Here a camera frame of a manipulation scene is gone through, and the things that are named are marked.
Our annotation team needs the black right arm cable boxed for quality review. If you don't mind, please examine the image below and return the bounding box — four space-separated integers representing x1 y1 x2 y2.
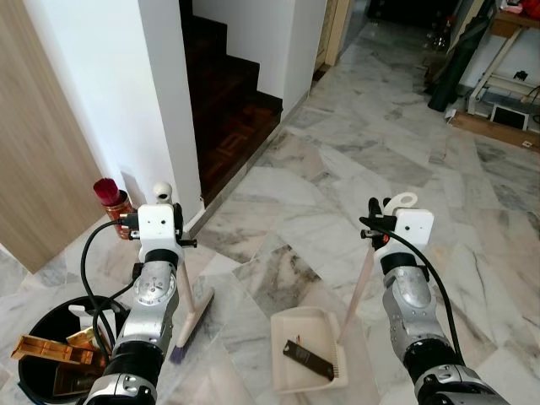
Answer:
360 215 463 376

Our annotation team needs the long black bag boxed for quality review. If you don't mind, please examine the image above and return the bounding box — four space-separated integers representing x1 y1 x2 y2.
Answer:
427 0 493 113

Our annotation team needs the light wooden cabinet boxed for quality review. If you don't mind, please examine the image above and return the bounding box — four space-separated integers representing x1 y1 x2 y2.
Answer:
0 0 106 273

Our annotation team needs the dark wooden staircase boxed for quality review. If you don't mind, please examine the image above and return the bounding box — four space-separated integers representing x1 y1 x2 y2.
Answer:
179 0 284 208

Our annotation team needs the dark brown wrapper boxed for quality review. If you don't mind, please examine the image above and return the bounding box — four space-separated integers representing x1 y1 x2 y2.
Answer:
283 339 340 381

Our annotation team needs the wooden handled broom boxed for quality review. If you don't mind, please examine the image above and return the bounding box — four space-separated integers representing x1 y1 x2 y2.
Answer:
151 181 216 366

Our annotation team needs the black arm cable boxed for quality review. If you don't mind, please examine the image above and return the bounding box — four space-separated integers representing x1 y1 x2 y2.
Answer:
360 215 463 376
79 211 141 359

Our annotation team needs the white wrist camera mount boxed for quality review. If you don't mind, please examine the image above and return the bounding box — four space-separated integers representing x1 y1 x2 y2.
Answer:
391 208 436 256
137 203 181 254

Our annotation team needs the wooden door frame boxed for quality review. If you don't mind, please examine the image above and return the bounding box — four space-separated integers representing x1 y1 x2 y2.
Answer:
315 0 355 84

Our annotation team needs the gold orange wrapper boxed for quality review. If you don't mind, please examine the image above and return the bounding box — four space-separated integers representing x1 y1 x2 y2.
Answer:
10 333 111 397

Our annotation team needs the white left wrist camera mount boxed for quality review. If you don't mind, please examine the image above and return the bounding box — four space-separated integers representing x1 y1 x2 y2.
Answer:
137 203 181 254

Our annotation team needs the beige long handled dustpan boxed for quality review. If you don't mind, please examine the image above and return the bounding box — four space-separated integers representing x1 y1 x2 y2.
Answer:
270 191 421 397

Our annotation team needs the white carton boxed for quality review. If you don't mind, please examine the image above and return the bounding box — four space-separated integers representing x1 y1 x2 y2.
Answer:
66 304 98 320

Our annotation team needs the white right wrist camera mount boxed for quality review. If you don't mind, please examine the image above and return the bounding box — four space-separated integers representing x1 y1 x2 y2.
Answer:
391 208 436 256

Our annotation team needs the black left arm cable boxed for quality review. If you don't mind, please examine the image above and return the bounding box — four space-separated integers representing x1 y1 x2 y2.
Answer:
79 211 141 359

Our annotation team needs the wooden floor board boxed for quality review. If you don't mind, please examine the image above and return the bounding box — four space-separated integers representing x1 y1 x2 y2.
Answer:
450 110 540 153

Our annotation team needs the white metal rack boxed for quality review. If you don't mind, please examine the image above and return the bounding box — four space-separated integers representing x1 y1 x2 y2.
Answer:
467 8 540 132

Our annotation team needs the black bucket blue rim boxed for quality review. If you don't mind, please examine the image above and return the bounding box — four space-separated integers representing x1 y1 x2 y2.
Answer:
15 294 127 405

